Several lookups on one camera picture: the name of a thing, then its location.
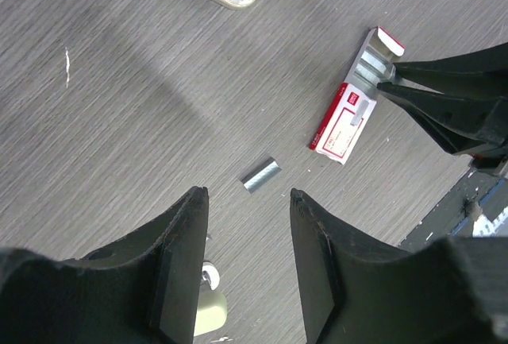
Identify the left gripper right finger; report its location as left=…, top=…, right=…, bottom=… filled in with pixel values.
left=290, top=189, right=507, bottom=343

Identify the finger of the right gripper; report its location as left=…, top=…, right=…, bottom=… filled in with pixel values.
left=378, top=82, right=500, bottom=155
left=395, top=43, right=507, bottom=94

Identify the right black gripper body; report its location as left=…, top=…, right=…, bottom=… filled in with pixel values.
left=469, top=98, right=507, bottom=180

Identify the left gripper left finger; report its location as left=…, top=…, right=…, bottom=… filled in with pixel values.
left=1, top=187, right=209, bottom=343

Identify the small beige stapler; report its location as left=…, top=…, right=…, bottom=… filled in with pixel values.
left=194, top=261, right=228, bottom=337

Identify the grey staple strip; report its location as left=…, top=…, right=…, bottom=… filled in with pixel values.
left=350, top=99, right=370, bottom=126
left=241, top=157, right=281, bottom=193

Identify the red white staple box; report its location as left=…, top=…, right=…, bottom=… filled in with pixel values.
left=309, top=26, right=405, bottom=164

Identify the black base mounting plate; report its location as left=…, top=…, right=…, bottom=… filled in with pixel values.
left=398, top=170, right=507, bottom=252

